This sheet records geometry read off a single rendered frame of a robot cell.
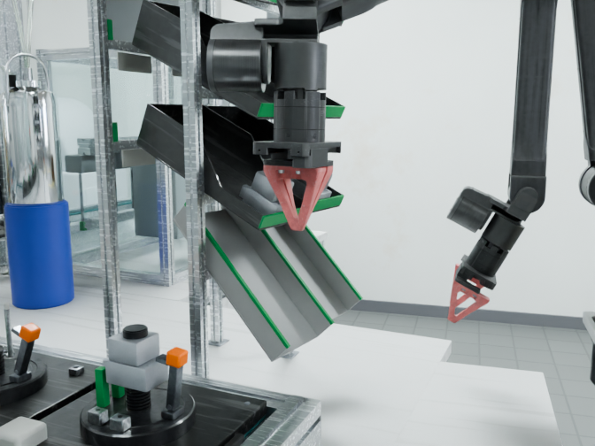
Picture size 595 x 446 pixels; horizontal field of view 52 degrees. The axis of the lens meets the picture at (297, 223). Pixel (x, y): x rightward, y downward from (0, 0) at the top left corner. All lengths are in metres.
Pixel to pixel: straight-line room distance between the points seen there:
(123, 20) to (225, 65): 1.47
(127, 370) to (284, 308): 0.33
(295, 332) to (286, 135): 0.43
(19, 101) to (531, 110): 1.18
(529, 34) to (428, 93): 3.05
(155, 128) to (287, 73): 0.40
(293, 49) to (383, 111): 3.53
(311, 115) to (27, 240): 1.15
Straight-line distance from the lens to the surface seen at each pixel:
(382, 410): 1.09
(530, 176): 1.11
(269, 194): 0.91
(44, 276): 1.70
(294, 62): 0.66
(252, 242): 1.07
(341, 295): 1.17
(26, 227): 1.68
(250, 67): 0.66
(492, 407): 1.15
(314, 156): 0.64
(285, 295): 1.04
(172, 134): 0.99
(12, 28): 2.09
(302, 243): 1.19
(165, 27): 1.00
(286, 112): 0.66
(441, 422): 1.07
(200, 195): 0.94
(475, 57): 4.16
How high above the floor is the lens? 1.35
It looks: 10 degrees down
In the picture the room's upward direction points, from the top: straight up
